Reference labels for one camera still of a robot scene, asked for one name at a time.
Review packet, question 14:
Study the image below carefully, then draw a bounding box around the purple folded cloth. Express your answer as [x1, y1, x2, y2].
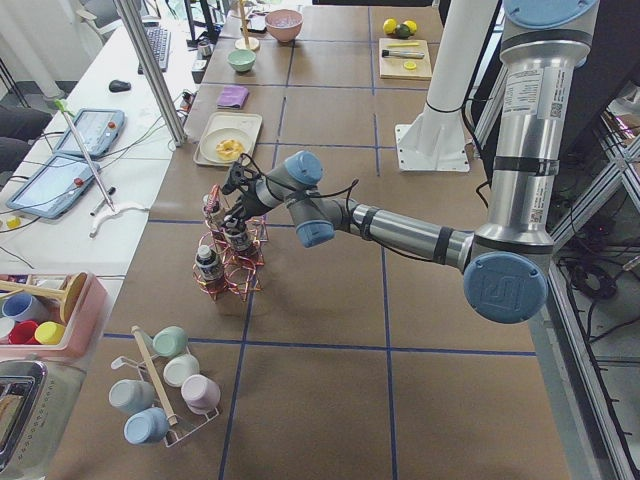
[216, 85, 249, 109]

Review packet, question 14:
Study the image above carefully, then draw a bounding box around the grey blue cup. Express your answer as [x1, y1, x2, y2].
[108, 379, 155, 415]

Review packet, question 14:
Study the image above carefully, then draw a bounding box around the copper wire bottle rack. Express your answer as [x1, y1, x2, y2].
[192, 184, 268, 301]

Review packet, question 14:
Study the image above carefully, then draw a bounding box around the pink storage box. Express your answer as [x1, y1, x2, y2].
[1, 272, 107, 360]

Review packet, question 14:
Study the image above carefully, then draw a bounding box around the wooden cutting board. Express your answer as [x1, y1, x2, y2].
[378, 38, 432, 80]

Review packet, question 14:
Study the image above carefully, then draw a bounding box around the white cup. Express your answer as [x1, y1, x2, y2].
[163, 353, 200, 388]

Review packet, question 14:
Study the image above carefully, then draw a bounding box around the light blue cup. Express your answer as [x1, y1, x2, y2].
[124, 407, 170, 445]

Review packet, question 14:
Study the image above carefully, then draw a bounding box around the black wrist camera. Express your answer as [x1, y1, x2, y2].
[221, 161, 261, 195]

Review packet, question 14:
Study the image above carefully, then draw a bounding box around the yellow plastic knife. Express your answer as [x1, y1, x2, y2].
[385, 41, 421, 48]

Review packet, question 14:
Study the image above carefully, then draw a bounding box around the upper teach pendant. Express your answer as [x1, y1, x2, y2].
[53, 108, 126, 160]

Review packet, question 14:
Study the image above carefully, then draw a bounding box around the black keyboard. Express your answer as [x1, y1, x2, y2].
[145, 26, 171, 72]

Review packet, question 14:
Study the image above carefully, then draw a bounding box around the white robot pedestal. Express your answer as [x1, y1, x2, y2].
[396, 0, 500, 172]

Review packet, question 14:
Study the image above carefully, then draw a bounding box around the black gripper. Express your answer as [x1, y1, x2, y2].
[227, 177, 278, 221]

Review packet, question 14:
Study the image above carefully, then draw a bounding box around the steel muddler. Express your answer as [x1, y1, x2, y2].
[381, 49, 425, 59]

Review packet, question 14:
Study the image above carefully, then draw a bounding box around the pink cup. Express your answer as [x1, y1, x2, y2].
[181, 374, 221, 415]

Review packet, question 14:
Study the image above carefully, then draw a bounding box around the wooden mug tree stand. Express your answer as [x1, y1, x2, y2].
[235, 0, 260, 51]

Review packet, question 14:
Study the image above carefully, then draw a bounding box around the yellow lemon left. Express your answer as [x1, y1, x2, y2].
[383, 18, 398, 35]

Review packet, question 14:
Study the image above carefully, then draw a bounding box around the yellow lemon right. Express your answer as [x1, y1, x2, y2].
[402, 20, 418, 35]

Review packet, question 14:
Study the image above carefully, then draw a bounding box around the wire cup rack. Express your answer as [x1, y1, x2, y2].
[111, 325, 221, 448]

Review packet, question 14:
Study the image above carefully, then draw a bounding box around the dark tea bottle top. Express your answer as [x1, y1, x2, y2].
[222, 215, 253, 253]

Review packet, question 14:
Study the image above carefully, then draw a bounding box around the silver toaster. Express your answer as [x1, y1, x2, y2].
[1, 360, 85, 479]

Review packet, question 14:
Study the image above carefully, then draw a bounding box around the pink bowl of ice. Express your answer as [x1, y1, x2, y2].
[265, 9, 303, 43]

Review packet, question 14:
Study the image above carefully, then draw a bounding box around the dark tea bottle lower left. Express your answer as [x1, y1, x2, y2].
[202, 193, 226, 230]

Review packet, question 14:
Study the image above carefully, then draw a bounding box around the glazed ring donut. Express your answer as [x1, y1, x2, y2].
[215, 139, 244, 162]

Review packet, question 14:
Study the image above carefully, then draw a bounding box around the lower teach pendant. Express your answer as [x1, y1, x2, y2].
[6, 154, 94, 219]

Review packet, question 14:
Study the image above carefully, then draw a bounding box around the green avocado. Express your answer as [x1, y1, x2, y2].
[395, 24, 411, 39]

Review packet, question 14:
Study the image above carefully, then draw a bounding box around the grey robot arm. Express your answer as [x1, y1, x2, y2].
[223, 1, 598, 324]

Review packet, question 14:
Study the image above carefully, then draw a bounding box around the dark tea bottle lower right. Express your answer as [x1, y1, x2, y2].
[195, 244, 224, 282]

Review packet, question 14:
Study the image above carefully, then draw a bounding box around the dark tea bottle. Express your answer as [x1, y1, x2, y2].
[202, 193, 226, 230]
[195, 244, 224, 282]
[222, 215, 253, 253]

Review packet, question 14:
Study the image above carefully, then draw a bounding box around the black scale with cup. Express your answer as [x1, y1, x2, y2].
[191, 40, 214, 84]

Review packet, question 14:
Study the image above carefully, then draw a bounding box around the teach pendant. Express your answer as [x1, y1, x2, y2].
[6, 154, 94, 219]
[53, 108, 126, 160]

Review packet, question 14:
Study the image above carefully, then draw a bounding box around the cream round plate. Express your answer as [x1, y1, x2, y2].
[199, 128, 253, 163]

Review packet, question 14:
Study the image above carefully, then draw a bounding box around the yellow lemon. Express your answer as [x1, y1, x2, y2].
[383, 18, 398, 35]
[402, 20, 418, 35]

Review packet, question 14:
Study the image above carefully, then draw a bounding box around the mint green bowl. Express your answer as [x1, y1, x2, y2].
[227, 49, 256, 73]

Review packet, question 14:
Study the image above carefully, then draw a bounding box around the black computer mouse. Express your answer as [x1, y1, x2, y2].
[108, 80, 132, 93]

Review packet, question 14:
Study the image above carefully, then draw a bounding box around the cream rectangular tray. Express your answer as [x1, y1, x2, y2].
[193, 112, 262, 166]

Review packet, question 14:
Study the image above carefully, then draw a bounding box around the mint green cup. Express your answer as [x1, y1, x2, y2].
[152, 326, 188, 358]

